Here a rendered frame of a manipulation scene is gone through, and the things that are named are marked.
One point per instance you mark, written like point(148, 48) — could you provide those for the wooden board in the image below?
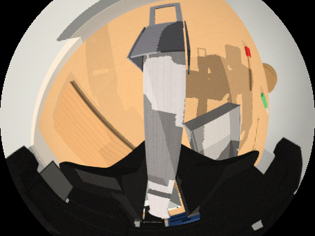
point(86, 133)

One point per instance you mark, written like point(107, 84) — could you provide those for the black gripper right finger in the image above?
point(198, 177)

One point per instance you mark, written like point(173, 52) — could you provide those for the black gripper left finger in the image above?
point(125, 180)

